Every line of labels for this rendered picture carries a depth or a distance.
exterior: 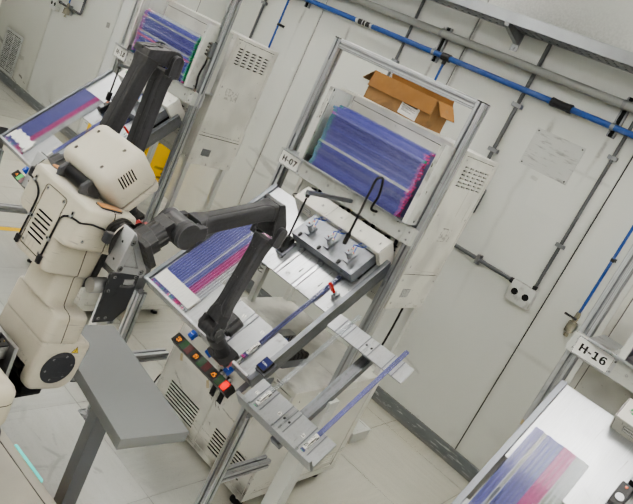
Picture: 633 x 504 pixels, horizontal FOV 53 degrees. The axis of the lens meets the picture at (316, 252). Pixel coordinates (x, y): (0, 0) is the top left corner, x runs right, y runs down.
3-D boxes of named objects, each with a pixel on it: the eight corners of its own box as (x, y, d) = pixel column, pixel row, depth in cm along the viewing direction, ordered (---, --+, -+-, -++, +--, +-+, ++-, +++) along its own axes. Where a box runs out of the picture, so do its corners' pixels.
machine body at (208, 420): (234, 514, 266) (296, 393, 249) (145, 408, 304) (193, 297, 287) (327, 478, 317) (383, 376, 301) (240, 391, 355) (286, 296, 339)
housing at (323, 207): (380, 276, 253) (378, 253, 243) (298, 219, 280) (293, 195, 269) (394, 265, 256) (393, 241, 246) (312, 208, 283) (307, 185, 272)
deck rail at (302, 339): (253, 390, 226) (250, 381, 221) (250, 386, 227) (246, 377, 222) (391, 271, 253) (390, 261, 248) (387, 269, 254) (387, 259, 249)
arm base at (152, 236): (118, 223, 163) (145, 246, 157) (144, 208, 167) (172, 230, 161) (125, 247, 169) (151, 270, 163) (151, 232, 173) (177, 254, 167)
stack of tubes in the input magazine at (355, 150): (397, 217, 242) (430, 153, 235) (307, 161, 270) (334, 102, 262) (413, 220, 252) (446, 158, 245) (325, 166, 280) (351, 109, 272)
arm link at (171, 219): (147, 221, 166) (159, 231, 164) (179, 202, 171) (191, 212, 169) (153, 246, 173) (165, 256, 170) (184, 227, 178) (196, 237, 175)
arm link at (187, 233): (275, 187, 202) (297, 202, 197) (264, 225, 208) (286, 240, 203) (156, 208, 169) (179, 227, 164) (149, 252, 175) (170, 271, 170)
